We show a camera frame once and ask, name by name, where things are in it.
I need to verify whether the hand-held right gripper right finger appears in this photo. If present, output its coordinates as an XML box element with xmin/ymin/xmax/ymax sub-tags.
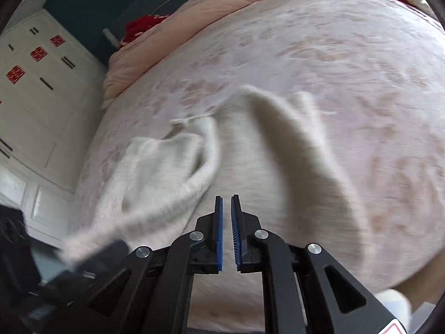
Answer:
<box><xmin>230</xmin><ymin>195</ymin><xmax>400</xmax><ymax>334</ymax></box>

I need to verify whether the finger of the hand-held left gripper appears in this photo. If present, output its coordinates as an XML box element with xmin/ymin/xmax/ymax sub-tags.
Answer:
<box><xmin>45</xmin><ymin>239</ymin><xmax>131</xmax><ymax>289</ymax></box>

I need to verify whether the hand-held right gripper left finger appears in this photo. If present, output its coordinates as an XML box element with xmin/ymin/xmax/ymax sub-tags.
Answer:
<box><xmin>56</xmin><ymin>195</ymin><xmax>224</xmax><ymax>334</ymax></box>

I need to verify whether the cream sweater with black hearts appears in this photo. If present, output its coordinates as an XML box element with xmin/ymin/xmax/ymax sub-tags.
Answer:
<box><xmin>59</xmin><ymin>85</ymin><xmax>372</xmax><ymax>286</ymax></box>

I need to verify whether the white panelled door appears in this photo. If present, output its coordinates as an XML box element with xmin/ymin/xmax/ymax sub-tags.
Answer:
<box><xmin>0</xmin><ymin>165</ymin><xmax>75</xmax><ymax>247</ymax></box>

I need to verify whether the white wardrobe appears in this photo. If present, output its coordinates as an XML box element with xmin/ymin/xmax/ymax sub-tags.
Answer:
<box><xmin>0</xmin><ymin>9</ymin><xmax>112</xmax><ymax>185</ymax></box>

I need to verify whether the white soft object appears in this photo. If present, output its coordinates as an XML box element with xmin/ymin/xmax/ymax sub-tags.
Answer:
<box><xmin>377</xmin><ymin>289</ymin><xmax>412</xmax><ymax>324</ymax></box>

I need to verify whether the pink floral blanket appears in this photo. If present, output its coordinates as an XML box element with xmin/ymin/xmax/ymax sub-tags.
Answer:
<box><xmin>68</xmin><ymin>0</ymin><xmax>445</xmax><ymax>328</ymax></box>

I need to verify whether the pink duvet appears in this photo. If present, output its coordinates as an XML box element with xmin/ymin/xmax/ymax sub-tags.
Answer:
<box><xmin>102</xmin><ymin>0</ymin><xmax>324</xmax><ymax>100</ymax></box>

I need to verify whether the red garment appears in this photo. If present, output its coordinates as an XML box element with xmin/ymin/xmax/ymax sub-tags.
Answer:
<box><xmin>120</xmin><ymin>14</ymin><xmax>171</xmax><ymax>47</ymax></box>

